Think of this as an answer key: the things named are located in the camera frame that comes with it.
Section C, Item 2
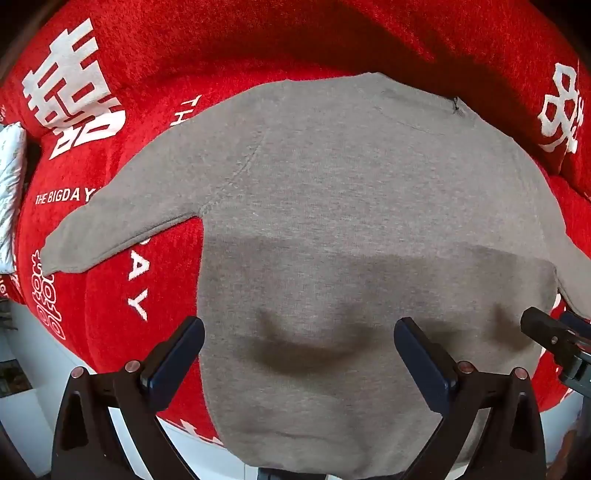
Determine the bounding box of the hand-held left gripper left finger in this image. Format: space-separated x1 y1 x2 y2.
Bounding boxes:
50 316 206 480

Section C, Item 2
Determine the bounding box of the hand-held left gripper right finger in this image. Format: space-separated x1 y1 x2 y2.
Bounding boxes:
393 317 549 480

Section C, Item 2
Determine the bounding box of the white patterned cloth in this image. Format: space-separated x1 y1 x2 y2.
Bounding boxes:
0 122 29 276

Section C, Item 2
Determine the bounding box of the grey sweater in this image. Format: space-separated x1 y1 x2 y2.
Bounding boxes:
41 71 591 478

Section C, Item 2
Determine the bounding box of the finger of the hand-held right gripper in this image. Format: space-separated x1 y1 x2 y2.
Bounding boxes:
560 311 591 345
521 306 590 366

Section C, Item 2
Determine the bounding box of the red printed blanket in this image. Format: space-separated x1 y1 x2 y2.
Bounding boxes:
0 0 591 446

